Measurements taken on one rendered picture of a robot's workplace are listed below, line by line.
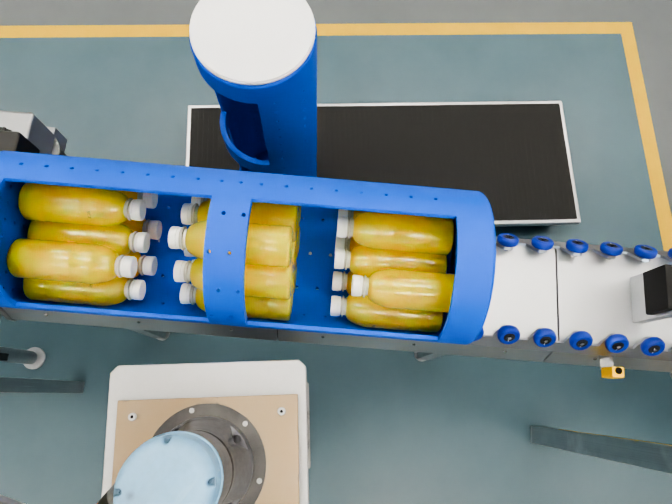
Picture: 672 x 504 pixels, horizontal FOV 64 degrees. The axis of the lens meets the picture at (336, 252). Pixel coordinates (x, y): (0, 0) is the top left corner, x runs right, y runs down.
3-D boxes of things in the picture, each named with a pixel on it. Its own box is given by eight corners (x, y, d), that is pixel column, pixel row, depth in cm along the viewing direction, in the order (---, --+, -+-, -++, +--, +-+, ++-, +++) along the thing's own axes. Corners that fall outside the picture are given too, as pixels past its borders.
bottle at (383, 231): (457, 221, 95) (347, 212, 95) (451, 260, 97) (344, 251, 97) (449, 212, 102) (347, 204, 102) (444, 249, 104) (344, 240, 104)
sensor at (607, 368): (613, 378, 116) (626, 378, 111) (600, 377, 116) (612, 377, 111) (611, 342, 118) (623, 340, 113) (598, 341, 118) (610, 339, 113)
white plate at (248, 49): (224, -43, 123) (225, -38, 124) (166, 53, 116) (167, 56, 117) (335, 2, 121) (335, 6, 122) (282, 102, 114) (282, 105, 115)
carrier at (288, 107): (261, 136, 209) (228, 198, 202) (224, -40, 124) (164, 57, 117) (328, 164, 207) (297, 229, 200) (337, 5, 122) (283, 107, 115)
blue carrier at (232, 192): (451, 343, 113) (494, 346, 84) (30, 309, 111) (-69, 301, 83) (457, 210, 117) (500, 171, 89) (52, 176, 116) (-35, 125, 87)
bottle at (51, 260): (1, 273, 92) (114, 282, 93) (10, 233, 94) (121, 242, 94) (23, 280, 99) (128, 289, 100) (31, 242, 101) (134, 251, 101)
